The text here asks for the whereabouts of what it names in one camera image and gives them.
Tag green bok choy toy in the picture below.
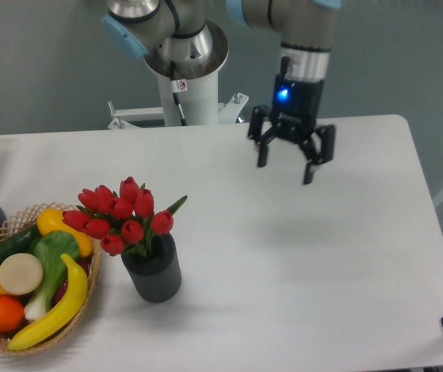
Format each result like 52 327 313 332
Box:
24 230 80 322

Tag beige round slice toy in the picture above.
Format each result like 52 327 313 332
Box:
0 253 43 295

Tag green cucumber toy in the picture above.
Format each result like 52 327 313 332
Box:
0 225 41 265

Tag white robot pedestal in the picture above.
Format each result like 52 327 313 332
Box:
108 20 249 129

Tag red tulip bouquet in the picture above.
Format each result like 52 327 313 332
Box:
63 176 188 260

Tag woven wicker basket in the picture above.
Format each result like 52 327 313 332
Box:
0 202 101 356

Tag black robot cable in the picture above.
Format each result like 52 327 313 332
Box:
168 60 189 127

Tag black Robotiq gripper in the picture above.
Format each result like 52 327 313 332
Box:
247 74 336 184

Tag dark grey ribbed vase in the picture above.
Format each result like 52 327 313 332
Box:
121 233 182 303

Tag orange plastic orange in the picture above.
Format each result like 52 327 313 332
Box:
0 295 25 333

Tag yellow plastic banana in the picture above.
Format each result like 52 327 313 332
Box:
8 253 88 351

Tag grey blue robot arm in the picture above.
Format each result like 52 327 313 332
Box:
102 1 341 184

